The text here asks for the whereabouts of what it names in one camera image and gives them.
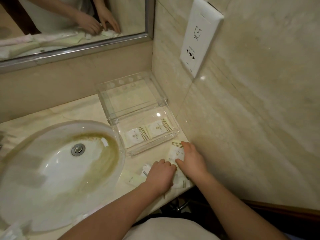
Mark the person's white shirt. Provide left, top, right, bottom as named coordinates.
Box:
left=122, top=217, right=221, bottom=240

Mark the metal sink drain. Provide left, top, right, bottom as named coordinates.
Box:
left=71, top=143, right=86, bottom=157

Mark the white plastic wrapping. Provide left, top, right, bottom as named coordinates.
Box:
left=0, top=219, right=32, bottom=240

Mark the white ceramic sink basin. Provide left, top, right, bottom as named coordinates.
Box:
left=0, top=119, right=126, bottom=233

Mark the metal pipe under counter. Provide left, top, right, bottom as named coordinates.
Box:
left=170, top=198, right=192, bottom=212

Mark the pale yellow flat packet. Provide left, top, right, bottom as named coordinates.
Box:
left=122, top=171, right=147, bottom=187

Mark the small white wrapped packet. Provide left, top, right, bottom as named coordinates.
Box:
left=140, top=163, right=153, bottom=178

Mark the person's right hand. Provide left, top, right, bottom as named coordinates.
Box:
left=175, top=141, right=212, bottom=182

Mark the person's left hand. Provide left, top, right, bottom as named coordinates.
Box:
left=144, top=159, right=177, bottom=197

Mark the metal-framed wall mirror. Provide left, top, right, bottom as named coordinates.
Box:
left=0, top=0, right=156, bottom=74

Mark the person's left forearm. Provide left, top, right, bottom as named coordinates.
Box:
left=57, top=183, right=161, bottom=240

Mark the white wall socket plate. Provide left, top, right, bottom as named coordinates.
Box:
left=179, top=0, right=225, bottom=78

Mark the white gold-striped sachet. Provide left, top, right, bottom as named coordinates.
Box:
left=125, top=127, right=150, bottom=145
left=172, top=169, right=193, bottom=189
left=168, top=140, right=186, bottom=163
left=147, top=118, right=173, bottom=138

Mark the person's right forearm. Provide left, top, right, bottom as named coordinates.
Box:
left=193, top=172, right=288, bottom=240

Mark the clear acrylic tray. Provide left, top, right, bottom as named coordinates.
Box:
left=109, top=104, right=181, bottom=157

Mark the clear acrylic holder with holes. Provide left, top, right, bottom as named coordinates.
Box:
left=96, top=71, right=168, bottom=123

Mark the brown wooden rail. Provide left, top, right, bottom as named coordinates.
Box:
left=240, top=199, right=320, bottom=219

